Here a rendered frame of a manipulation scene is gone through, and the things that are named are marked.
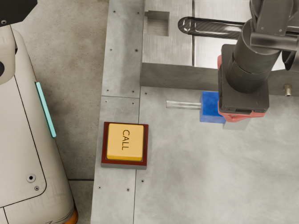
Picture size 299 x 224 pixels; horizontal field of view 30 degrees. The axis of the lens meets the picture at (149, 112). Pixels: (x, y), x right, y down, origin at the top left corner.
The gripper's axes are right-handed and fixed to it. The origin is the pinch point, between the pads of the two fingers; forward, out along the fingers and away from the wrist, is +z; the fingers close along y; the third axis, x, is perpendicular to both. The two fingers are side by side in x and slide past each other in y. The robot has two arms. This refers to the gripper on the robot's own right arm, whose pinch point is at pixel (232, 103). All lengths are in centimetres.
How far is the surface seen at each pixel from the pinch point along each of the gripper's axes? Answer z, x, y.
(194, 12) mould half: 6.5, 5.0, 21.6
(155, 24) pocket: 9.0, 11.8, 20.0
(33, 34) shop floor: 95, 51, 71
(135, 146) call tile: 11.7, 14.4, -3.5
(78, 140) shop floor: 95, 31, 31
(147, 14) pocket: 7.0, 13.5, 20.8
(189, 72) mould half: 8.7, 5.5, 10.1
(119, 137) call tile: 11.7, 17.3, -1.9
